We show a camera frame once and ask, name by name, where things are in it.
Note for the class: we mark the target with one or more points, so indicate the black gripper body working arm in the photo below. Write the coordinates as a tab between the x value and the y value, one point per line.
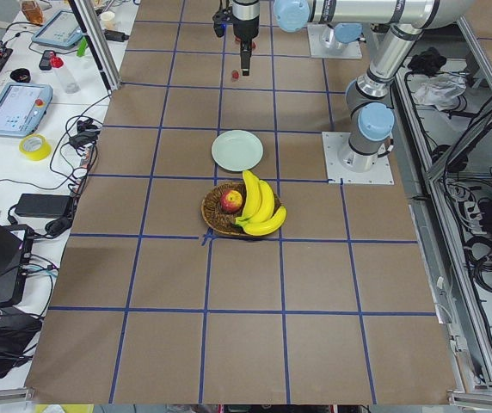
244	29

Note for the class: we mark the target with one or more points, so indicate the working gripper black finger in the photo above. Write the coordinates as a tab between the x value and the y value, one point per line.
245	56

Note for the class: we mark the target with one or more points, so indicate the silver robot arm near plate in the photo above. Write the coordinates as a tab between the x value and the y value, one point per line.
372	120

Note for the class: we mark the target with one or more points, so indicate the pale green plate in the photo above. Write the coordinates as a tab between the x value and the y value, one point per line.
237	150

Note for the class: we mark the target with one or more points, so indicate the paper cup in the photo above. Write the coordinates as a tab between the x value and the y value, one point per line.
108	20

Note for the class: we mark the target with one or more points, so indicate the red yellow apple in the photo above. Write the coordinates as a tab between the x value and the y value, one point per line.
231	201

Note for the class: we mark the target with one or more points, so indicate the green marker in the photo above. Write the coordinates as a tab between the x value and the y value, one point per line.
82	47

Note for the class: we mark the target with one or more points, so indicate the yellow banana bunch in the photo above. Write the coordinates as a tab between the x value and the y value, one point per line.
259	218

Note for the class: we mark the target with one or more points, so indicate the brown wicker basket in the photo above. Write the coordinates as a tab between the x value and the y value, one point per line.
216	218

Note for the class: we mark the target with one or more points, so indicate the clear plastic bottle red cap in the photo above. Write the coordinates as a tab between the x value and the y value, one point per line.
63	74

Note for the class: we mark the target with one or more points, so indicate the black cloth bundle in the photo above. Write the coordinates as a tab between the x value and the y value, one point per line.
428	63

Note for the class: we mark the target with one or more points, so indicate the blue teach pendant far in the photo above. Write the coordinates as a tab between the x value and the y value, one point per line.
62	31

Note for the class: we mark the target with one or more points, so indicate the blue teach pendant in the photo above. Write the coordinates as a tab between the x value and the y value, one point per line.
22	107
62	31

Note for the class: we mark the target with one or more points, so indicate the white crumpled cloth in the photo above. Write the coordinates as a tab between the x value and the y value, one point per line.
442	91

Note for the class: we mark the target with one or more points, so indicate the yellow tape roll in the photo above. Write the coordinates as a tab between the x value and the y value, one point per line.
35	147

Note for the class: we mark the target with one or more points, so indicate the blue teach pendant near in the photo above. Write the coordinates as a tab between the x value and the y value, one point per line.
22	107

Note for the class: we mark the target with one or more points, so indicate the black power adapter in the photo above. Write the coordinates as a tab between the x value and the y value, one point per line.
43	205

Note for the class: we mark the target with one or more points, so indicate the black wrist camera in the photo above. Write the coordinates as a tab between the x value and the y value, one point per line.
220	20

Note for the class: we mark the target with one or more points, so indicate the aluminium frame post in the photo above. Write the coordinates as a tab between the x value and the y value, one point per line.
88	21

